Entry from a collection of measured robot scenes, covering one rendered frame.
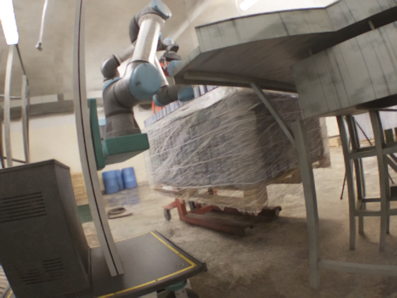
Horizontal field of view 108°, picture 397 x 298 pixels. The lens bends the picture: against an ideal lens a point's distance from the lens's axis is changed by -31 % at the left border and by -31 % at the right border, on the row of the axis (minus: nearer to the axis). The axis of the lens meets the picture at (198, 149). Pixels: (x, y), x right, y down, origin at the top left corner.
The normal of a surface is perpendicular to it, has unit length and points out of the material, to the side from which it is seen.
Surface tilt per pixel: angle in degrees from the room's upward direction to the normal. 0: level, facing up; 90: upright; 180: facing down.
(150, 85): 97
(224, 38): 90
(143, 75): 97
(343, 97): 90
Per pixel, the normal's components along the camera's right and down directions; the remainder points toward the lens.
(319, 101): -0.81, 0.14
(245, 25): -0.18, 0.00
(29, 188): 0.48, -0.13
